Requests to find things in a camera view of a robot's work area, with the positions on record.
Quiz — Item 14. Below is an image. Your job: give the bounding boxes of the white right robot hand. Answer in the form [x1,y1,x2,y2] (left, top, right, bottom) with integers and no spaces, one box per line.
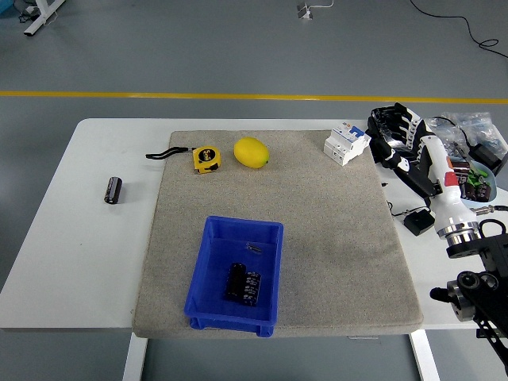
[370,102,478,236]

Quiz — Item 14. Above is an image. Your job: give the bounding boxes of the black cylindrical battery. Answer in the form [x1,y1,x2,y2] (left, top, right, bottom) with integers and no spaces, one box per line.
[240,271,264,307]
[103,176,123,206]

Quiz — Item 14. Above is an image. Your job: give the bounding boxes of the dark brown cylindrical battery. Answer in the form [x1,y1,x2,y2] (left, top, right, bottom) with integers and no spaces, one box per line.
[225,262,248,302]

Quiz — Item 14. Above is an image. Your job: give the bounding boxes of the small black adapter box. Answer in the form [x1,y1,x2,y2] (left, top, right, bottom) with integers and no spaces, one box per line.
[403,210,435,237]

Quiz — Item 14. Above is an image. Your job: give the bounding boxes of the blue plastic box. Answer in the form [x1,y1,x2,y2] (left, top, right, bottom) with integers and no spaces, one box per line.
[183,215,284,338]

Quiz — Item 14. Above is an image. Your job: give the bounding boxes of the light blue bowl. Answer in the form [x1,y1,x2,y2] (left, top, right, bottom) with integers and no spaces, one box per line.
[450,157,499,208]

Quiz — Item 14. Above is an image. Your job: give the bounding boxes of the green plastic parts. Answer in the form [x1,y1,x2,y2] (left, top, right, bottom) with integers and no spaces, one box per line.
[466,168,490,186]

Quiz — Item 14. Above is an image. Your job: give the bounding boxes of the clear bag of nuts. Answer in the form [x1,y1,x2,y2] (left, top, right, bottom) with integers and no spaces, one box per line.
[424,117,471,160]

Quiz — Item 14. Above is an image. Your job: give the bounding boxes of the black power adapter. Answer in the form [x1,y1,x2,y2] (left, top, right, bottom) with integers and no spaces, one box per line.
[468,141,508,175]

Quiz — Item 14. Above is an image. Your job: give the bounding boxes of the clear bag of blue parts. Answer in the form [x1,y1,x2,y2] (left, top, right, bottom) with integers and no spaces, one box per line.
[441,110,508,158]

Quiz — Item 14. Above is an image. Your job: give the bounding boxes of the black wrapped pack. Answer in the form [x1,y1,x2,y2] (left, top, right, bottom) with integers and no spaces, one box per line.
[365,105,429,168]

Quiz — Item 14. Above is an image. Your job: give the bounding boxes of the white circuit breaker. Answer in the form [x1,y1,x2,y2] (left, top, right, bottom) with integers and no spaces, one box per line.
[322,122,372,167]

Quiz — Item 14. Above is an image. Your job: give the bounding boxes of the grey-brown mat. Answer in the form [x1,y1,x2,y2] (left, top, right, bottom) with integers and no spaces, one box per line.
[130,129,424,339]

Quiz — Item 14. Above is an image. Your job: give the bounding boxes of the white table leg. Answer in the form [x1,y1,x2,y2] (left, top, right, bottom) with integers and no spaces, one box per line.
[121,332,148,381]
[410,329,441,381]

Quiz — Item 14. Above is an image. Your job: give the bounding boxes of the yellow lemon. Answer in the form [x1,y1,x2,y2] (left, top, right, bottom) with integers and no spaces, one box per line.
[233,136,271,170]

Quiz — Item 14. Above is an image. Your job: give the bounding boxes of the white floor socket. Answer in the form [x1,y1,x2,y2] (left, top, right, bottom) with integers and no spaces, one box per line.
[295,0,335,21]

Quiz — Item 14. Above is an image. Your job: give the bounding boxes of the yellow tape measure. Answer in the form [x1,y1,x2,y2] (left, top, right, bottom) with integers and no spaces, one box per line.
[144,144,222,175]

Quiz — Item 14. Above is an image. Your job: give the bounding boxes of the white stand foot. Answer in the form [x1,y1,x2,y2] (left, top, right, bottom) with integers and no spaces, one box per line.
[23,0,67,38]

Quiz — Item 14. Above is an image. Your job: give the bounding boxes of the black floor cable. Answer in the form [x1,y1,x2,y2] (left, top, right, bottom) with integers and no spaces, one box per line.
[408,0,508,60]

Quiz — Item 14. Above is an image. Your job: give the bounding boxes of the black cable bundle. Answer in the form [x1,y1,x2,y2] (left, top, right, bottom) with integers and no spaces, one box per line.
[17,2,41,24]

